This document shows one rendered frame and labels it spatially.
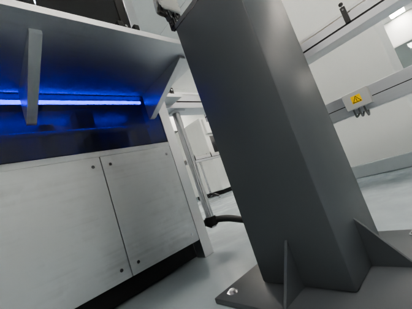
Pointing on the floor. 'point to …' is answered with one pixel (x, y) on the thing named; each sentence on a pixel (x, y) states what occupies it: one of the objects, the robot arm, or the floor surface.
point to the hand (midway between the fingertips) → (173, 24)
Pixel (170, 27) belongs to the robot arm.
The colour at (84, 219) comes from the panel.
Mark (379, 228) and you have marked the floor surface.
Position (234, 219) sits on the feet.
